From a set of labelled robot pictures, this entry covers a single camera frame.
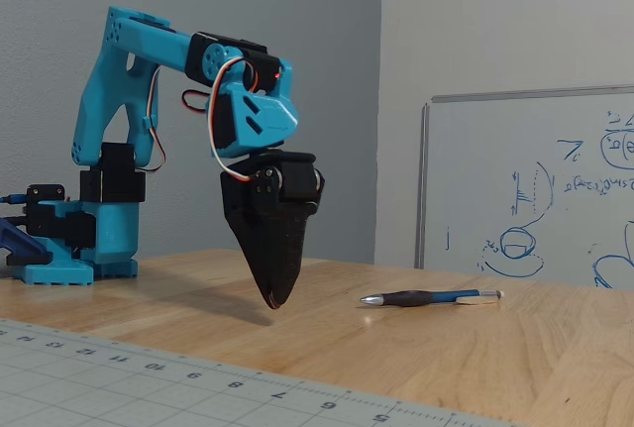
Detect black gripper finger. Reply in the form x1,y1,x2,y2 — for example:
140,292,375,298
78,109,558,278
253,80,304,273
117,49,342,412
254,164,319,311
219,159,272,307

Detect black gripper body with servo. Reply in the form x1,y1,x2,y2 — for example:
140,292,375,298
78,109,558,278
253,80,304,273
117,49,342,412
241,148,327,214

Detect blue and black pen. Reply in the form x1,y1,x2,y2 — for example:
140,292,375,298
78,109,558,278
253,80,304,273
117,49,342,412
360,288,505,309

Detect blue robot arm with base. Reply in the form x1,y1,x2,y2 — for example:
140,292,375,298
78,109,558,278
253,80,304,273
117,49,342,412
9,5,301,287

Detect whiteboard with blue drawings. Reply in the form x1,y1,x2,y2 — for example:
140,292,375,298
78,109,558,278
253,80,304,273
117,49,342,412
414,84,634,291

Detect dark blue table clamp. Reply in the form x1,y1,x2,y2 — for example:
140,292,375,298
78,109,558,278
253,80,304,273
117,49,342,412
0,217,53,267

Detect grey gridded cutting mat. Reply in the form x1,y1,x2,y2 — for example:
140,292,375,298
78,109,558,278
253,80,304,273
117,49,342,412
0,318,527,427

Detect white red black gripper cable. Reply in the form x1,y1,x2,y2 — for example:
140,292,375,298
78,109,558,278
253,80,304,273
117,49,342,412
205,56,263,185

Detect black red looped servo cable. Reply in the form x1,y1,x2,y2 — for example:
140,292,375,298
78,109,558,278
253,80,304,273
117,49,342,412
180,88,210,115

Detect thin servo cable along arm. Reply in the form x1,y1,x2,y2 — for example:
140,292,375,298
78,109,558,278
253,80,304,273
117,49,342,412
135,64,167,174

